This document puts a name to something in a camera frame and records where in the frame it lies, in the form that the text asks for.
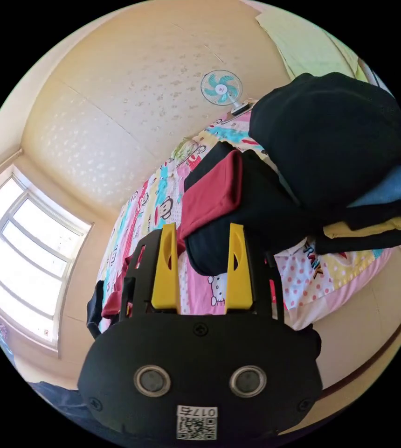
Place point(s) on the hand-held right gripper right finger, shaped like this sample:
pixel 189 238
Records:
pixel 239 283

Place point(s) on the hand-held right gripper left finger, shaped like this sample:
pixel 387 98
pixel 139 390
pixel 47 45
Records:
pixel 165 280

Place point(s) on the red long sleeve shirt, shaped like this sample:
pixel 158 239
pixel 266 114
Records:
pixel 214 196

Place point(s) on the bed with printed sheet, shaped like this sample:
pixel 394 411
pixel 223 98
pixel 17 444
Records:
pixel 302 276

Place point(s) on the black garment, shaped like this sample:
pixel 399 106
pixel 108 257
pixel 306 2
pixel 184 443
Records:
pixel 256 213

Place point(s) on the window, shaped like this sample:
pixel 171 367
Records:
pixel 29 252

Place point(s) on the person's body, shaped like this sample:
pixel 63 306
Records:
pixel 59 399

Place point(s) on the pile of clothes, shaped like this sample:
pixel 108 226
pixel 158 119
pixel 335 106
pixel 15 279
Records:
pixel 326 140

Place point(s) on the teal and white fan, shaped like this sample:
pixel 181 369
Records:
pixel 220 88

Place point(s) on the pale yellow curtain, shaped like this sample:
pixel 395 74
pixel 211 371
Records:
pixel 305 42

